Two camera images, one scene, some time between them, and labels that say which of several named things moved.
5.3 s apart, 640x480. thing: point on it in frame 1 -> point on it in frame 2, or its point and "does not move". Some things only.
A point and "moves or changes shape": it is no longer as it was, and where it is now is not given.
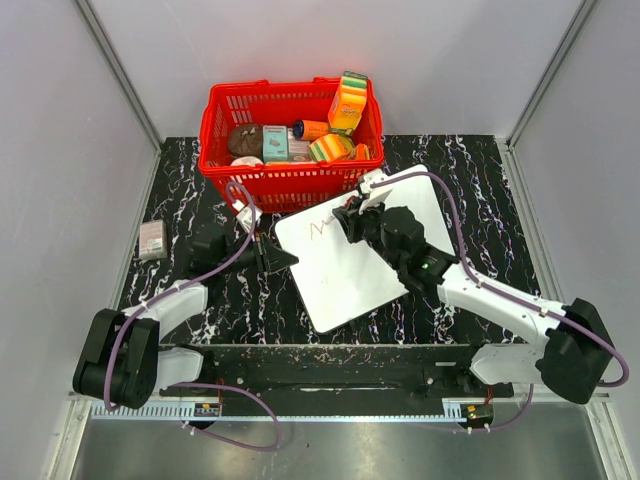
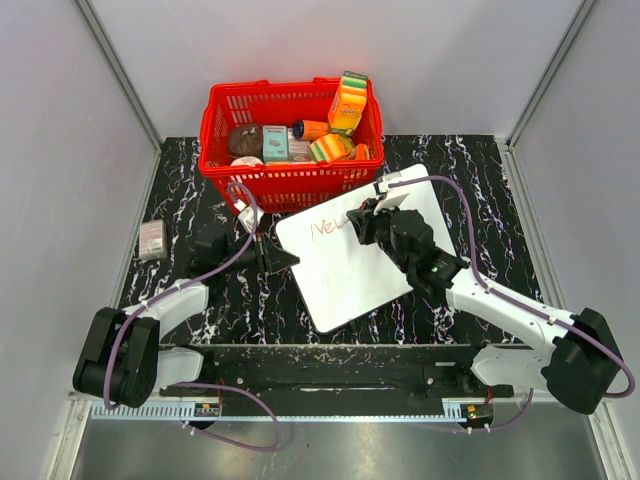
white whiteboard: [339, 280] does not move
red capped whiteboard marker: [350, 202] moves or changes shape
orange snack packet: [362, 152] does not move
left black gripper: [268, 257] does not move
